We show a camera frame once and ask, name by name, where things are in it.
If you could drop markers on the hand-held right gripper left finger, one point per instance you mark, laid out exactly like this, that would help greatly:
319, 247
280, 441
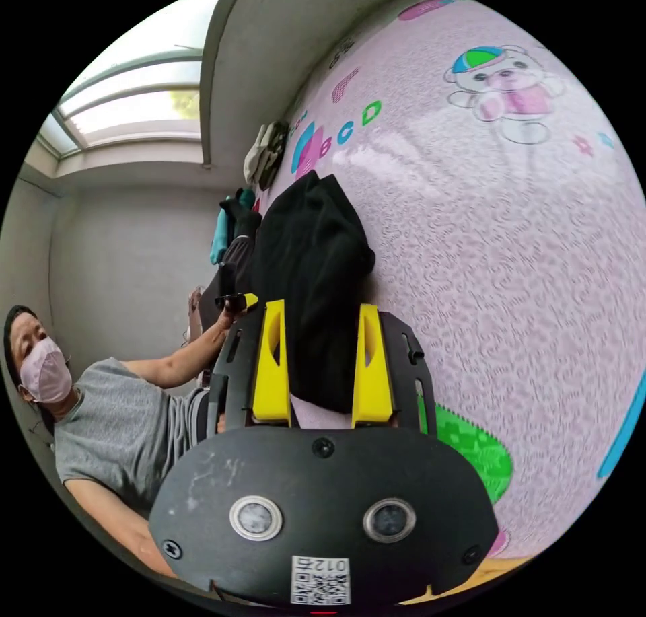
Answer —
268, 385

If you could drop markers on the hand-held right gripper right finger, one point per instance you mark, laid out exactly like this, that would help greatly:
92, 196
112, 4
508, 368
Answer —
372, 390

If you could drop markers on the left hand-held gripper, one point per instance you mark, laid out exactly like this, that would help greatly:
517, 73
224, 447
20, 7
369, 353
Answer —
229, 302

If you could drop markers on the black shorts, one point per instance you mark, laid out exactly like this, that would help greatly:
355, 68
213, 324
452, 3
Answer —
313, 274

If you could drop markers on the person's left forearm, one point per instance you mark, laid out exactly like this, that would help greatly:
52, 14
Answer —
181, 357

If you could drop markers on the person's right forearm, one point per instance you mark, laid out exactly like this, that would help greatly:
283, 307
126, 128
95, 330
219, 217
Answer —
146, 546

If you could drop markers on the person's left hand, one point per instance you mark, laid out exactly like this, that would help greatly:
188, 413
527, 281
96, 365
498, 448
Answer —
233, 320

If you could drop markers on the person's body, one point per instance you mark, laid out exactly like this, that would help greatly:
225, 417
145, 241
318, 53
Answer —
111, 425

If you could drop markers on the window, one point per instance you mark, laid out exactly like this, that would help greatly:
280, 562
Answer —
136, 107

